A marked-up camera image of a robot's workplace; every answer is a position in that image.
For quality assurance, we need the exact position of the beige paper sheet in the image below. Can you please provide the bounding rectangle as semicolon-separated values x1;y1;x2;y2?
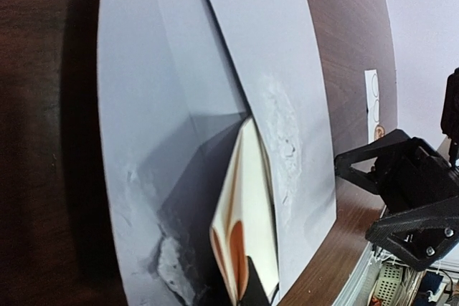
209;118;279;305

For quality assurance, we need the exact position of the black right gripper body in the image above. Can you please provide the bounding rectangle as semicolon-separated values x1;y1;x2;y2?
380;138;458;218

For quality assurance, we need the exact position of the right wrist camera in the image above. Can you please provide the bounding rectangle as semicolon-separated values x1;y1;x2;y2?
440;68;458;143

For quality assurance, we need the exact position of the grey envelope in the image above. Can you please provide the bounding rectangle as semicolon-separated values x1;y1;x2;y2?
97;0;336;305

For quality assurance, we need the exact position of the white perforated metal basket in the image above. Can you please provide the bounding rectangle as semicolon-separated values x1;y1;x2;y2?
373;263;404;305

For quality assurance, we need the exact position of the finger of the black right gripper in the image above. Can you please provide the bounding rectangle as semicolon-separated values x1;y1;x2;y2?
365;196;458;272
334;129;411;195

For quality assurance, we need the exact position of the white seal sticker strip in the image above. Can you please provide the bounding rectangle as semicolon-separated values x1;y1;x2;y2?
364;70;385;143

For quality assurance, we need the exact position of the aluminium front table rail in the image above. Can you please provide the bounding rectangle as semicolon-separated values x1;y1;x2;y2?
333;205;388;306

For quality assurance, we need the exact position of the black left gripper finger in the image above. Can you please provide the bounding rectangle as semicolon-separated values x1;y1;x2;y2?
237;257;279;306

